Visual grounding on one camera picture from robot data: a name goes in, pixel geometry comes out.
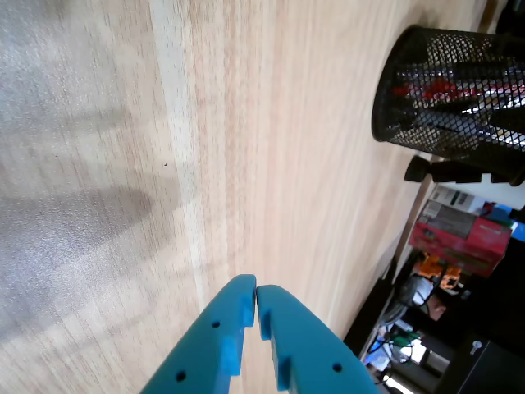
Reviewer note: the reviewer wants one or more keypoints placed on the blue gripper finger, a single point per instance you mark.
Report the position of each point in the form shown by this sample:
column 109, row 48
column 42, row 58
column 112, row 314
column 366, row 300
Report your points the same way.
column 205, row 340
column 311, row 349

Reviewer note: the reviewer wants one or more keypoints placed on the red retractable pen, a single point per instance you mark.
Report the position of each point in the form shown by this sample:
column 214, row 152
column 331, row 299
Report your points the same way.
column 439, row 88

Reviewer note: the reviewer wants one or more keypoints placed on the black mesh pen holder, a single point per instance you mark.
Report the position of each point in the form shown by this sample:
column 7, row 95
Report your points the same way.
column 393, row 123

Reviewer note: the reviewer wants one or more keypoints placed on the orange clamp tool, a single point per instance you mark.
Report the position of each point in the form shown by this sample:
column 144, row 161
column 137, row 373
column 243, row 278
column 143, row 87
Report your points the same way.
column 435, row 268

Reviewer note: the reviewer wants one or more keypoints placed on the black cabinet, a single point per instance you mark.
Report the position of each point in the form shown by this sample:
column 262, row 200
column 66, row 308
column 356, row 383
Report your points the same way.
column 488, row 369

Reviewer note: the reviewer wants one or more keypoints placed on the red printed box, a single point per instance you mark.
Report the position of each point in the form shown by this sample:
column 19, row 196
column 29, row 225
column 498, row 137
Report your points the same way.
column 471, row 246

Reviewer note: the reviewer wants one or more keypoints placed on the white green box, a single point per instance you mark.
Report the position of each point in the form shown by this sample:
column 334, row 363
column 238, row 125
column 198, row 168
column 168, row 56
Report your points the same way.
column 455, row 197

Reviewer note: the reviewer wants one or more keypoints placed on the black camera tripod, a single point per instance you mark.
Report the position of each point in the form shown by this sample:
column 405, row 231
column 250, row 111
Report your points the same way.
column 418, row 170

